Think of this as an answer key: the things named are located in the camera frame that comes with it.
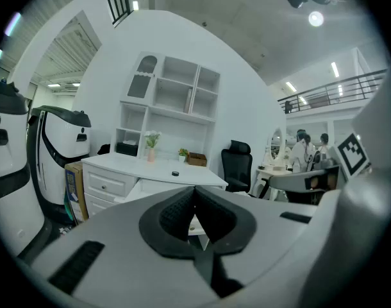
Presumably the black office chair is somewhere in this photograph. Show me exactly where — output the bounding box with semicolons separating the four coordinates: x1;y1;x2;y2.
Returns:
220;139;253;194

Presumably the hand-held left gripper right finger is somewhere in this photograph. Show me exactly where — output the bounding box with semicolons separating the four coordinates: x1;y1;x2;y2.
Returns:
194;186;257;257

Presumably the white flower bunch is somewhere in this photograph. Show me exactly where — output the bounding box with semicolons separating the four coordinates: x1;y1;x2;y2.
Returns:
144;130;163;149

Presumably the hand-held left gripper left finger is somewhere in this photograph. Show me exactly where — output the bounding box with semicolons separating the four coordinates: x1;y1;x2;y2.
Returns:
138;186;196;259

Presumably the black balcony railing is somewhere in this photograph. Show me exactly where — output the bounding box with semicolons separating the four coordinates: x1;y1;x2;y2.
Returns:
277;69;388;114

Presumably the small white drawer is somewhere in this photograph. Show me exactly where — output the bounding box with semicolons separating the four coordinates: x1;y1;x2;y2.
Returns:
86;193;118;216
88;171;137;198

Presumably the black tissue box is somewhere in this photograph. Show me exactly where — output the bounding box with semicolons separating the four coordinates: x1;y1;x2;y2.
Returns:
115;141;139;157

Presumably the white vanity table with mirror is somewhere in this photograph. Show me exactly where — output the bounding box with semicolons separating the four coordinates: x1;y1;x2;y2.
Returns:
255;126;293;201

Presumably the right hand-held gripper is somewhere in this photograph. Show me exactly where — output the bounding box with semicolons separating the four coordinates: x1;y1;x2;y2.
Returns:
268;72;391;308

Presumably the white shelf hutch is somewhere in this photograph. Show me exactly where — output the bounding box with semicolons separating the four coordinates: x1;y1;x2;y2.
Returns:
113;51;221;169

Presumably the brown cardboard box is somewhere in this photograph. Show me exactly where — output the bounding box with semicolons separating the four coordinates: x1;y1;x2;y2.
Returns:
64;161;90;223

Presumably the white and black mobile robot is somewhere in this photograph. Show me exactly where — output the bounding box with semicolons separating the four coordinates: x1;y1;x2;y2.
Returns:
0;80;52;256
27;105;92;218

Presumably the round ceiling lamp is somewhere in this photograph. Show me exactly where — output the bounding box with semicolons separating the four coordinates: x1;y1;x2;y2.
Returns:
308;10;324;28

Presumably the brown wooden organizer box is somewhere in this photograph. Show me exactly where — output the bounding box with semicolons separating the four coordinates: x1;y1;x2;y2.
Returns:
186;151;208;167

